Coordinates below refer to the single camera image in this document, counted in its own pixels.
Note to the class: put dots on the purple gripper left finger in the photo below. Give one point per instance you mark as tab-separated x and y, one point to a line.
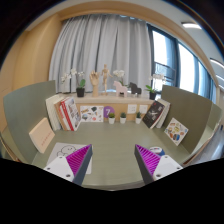
72	167

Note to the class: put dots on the beige book leaning left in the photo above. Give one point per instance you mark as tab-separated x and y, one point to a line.
41	135

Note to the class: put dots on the pink horse figurine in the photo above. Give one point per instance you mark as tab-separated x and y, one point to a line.
120	89

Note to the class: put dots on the green partition panel right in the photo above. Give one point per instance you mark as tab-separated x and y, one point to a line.
198	114

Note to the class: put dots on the purple round number sticker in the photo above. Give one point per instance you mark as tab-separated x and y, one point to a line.
108	110

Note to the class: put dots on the white orchid black pot left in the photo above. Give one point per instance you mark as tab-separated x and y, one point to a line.
80	80

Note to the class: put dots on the green partition panel left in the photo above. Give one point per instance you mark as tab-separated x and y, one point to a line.
24	108

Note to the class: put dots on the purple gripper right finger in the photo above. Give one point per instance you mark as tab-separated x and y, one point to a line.
153	166

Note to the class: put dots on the black book with clock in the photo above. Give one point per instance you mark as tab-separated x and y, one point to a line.
153	114

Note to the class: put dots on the wooden hand model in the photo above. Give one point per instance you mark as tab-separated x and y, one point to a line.
94	79

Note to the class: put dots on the white orchid black pot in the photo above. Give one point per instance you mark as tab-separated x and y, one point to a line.
80	80
156	80

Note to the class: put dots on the white paper card on shelf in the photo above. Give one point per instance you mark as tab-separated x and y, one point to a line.
132	109

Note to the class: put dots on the wooden shelf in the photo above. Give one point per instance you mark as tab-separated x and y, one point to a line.
120	104

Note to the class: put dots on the white mouse pad with drawing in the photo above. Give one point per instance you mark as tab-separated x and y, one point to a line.
63	149

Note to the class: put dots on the small potted plant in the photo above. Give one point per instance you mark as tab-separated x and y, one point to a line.
123	117
138	117
111	118

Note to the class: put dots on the white books stack left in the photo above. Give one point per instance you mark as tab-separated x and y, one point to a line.
53	110

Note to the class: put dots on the red white book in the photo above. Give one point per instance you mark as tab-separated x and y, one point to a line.
71	113

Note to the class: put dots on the illustrated poster card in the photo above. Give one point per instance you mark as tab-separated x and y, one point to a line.
92	113

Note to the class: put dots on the green partition panel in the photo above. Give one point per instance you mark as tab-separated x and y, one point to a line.
198	114
24	108

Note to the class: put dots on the blue white computer mouse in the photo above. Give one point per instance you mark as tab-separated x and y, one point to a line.
157	150

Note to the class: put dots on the white orchid behind pink horse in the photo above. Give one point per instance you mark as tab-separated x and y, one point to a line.
120	75

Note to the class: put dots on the grey curtain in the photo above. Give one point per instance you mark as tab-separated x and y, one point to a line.
98	41

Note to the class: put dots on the small potted plant middle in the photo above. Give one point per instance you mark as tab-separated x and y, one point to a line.
123	117

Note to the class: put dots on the white orchid black pot right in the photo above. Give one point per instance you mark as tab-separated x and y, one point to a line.
156	80

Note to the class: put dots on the black horse figurine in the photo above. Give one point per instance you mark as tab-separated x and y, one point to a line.
135	89

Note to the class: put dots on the wooden mannequin figure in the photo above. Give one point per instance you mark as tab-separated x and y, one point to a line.
105	74

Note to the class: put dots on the small potted plant right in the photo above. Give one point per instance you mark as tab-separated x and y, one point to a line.
138	117

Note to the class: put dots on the white book behind black book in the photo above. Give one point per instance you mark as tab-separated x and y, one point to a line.
164	113

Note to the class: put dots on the small potted plant left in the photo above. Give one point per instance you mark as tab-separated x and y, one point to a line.
111	118

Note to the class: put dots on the colourful sticker picture book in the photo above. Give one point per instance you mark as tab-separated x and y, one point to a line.
176	131

